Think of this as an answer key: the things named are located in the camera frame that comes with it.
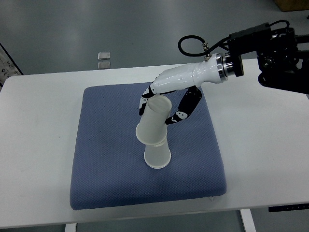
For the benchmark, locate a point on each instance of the lower metal floor plate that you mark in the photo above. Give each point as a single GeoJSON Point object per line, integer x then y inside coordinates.
{"type": "Point", "coordinates": [102, 65]}

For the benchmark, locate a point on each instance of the black table control panel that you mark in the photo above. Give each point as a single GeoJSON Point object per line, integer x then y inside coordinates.
{"type": "Point", "coordinates": [291, 207]}

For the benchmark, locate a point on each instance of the white table leg right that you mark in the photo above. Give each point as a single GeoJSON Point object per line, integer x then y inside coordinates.
{"type": "Point", "coordinates": [247, 220]}

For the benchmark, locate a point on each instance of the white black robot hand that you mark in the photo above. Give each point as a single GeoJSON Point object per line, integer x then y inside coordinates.
{"type": "Point", "coordinates": [190, 77]}

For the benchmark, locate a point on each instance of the blue fabric cushion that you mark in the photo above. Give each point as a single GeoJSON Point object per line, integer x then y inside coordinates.
{"type": "Point", "coordinates": [109, 168]}

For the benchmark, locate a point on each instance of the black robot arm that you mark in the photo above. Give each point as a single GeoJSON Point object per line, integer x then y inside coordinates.
{"type": "Point", "coordinates": [283, 66]}

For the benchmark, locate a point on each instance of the brown cardboard box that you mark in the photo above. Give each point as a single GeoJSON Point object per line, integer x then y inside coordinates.
{"type": "Point", "coordinates": [292, 5]}

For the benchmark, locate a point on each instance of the white table leg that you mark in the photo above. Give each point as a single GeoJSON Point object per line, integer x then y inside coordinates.
{"type": "Point", "coordinates": [247, 220]}
{"type": "Point", "coordinates": [70, 227]}

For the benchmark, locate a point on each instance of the white table leg left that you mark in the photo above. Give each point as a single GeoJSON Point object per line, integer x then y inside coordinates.
{"type": "Point", "coordinates": [70, 227]}

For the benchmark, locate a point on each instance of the white paper cup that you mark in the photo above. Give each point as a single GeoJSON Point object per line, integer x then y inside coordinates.
{"type": "Point", "coordinates": [157, 156]}
{"type": "Point", "coordinates": [152, 129]}

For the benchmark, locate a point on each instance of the white paper cup on cushion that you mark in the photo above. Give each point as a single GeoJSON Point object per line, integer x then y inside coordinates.
{"type": "Point", "coordinates": [157, 156]}

